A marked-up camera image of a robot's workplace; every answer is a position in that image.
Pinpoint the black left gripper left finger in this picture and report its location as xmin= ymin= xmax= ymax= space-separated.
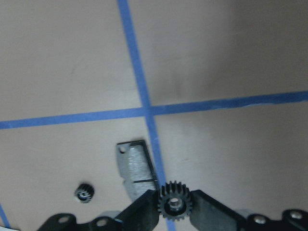
xmin=38 ymin=190 xmax=159 ymax=231

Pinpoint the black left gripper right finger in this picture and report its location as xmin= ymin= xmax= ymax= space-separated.
xmin=189 ymin=190 xmax=308 ymax=231

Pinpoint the small black bearing gear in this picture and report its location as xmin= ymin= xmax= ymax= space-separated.
xmin=74 ymin=183 xmax=95 ymax=204

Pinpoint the dark grey brake pad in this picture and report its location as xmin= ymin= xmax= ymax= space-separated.
xmin=115 ymin=140 xmax=159 ymax=202

